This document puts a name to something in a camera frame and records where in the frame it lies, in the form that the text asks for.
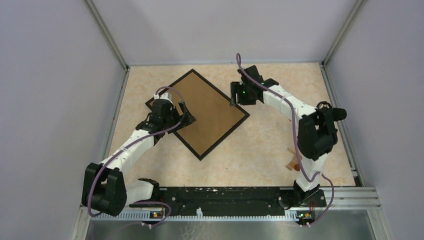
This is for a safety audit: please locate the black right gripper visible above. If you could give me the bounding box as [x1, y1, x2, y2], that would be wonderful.
[229, 82, 255, 108]

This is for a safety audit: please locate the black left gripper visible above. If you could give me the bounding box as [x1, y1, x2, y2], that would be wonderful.
[163, 101, 196, 134]

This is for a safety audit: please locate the brown frame backing board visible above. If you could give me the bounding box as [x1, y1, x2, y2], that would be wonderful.
[169, 69, 250, 161]

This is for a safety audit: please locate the black picture frame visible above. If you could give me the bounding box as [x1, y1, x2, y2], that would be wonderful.
[145, 68, 251, 162]

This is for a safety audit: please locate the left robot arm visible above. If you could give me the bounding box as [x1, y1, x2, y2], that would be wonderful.
[81, 94, 196, 217]

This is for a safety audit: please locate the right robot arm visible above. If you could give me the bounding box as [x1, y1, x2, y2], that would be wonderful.
[230, 65, 347, 206]

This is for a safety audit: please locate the black microphone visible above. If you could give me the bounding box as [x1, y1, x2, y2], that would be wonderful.
[316, 101, 347, 122]

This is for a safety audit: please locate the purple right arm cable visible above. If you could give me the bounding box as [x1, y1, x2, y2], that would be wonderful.
[235, 52, 335, 227]

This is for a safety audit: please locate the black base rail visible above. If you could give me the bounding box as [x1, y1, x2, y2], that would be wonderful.
[150, 186, 327, 217]

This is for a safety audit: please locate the wooden frame stand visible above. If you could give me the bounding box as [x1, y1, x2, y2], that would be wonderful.
[285, 147, 300, 172]

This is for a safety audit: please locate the aluminium enclosure frame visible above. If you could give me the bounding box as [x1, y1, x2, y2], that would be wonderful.
[71, 0, 393, 240]

